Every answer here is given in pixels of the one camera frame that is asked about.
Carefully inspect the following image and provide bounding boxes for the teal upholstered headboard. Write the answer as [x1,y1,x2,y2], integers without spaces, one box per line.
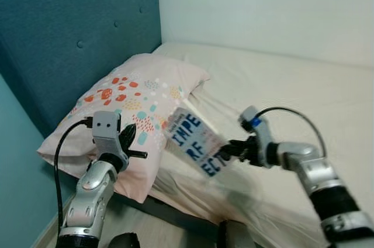
[0,0,163,137]

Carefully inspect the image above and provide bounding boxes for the white book blue letters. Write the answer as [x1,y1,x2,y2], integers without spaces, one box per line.
[165,106,228,177]

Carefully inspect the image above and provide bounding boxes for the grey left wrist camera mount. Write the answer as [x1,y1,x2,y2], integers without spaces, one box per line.
[92,111,129,158]

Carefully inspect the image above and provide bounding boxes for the dark grey left robot leg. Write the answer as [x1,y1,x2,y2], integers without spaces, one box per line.
[108,232,141,248]

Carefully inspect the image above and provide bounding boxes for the dark teal bed frame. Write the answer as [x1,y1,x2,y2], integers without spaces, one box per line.
[114,192,226,243]

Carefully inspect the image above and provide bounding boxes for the pink patterned pillow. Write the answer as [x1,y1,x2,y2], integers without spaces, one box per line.
[36,53,211,204]

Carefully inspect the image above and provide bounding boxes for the dark grey right robot leg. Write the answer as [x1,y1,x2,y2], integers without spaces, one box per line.
[217,219,255,248]

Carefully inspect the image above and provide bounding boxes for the mattress with cream sheet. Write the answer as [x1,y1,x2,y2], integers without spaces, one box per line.
[114,42,374,248]

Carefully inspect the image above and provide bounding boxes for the dark grey robot leg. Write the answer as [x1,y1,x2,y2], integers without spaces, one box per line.
[108,232,141,248]
[217,219,255,248]

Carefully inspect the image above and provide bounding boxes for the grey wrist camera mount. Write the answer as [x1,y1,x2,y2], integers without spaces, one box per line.
[92,111,129,158]
[238,105,276,168]

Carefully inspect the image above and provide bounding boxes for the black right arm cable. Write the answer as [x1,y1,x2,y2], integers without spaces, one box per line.
[251,106,328,158]

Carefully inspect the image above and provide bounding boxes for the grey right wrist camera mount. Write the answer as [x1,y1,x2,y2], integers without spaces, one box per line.
[238,105,276,168]

